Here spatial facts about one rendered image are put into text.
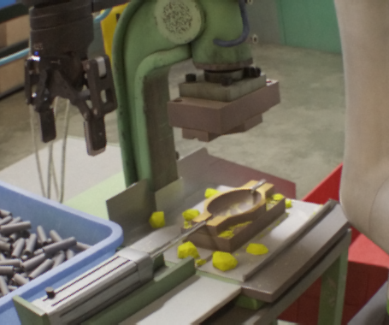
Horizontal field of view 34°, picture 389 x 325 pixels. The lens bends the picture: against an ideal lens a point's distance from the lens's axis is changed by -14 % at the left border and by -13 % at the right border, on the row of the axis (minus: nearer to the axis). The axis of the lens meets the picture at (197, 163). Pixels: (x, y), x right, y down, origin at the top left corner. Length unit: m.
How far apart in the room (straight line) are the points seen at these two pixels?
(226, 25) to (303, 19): 6.15
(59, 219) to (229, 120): 0.36
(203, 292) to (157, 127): 0.32
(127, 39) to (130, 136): 0.17
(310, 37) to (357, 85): 6.25
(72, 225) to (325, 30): 6.03
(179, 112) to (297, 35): 6.23
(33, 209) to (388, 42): 0.72
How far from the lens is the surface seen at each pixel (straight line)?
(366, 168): 0.91
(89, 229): 1.12
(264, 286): 0.97
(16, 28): 6.70
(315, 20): 7.06
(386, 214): 0.86
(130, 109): 1.17
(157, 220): 1.15
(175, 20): 1.01
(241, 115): 1.02
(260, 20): 7.49
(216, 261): 1.01
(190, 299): 0.95
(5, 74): 6.65
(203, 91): 1.01
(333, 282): 1.23
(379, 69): 0.87
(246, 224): 1.08
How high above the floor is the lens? 1.51
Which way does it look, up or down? 21 degrees down
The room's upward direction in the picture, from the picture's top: 6 degrees counter-clockwise
